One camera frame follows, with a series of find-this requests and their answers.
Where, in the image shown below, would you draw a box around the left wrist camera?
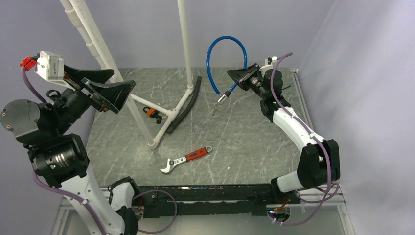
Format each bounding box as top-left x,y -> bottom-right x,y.
20,51 -> 69,87

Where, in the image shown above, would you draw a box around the red handled adjustable wrench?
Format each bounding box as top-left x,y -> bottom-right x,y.
160,146 -> 213,174

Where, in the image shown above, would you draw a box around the white PVC pipe frame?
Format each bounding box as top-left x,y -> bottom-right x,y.
59,0 -> 194,150

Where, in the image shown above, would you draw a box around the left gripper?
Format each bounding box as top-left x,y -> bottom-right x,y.
46,62 -> 134,132

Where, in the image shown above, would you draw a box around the aluminium rail frame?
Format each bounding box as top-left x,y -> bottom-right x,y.
297,186 -> 346,206

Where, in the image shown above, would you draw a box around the orange black padlock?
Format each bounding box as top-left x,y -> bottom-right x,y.
142,106 -> 160,118

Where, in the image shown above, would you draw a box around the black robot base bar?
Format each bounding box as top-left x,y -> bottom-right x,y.
132,184 -> 300,218

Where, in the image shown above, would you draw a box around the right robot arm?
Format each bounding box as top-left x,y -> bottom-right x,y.
227,64 -> 341,203

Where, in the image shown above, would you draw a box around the silver lock keys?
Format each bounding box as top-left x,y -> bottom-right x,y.
212,102 -> 220,116

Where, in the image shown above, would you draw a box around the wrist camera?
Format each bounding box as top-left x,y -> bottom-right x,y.
260,56 -> 280,74
20,51 -> 69,87

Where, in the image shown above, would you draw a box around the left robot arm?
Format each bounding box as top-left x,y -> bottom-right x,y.
0,66 -> 141,235

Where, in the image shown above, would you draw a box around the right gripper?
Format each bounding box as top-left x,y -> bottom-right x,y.
227,63 -> 269,100

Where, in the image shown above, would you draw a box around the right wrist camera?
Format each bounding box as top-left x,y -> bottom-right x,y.
260,56 -> 280,74

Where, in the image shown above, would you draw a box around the black corrugated hose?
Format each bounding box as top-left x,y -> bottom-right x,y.
166,76 -> 202,135

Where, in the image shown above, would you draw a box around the blue cable lock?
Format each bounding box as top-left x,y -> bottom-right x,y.
205,35 -> 248,106

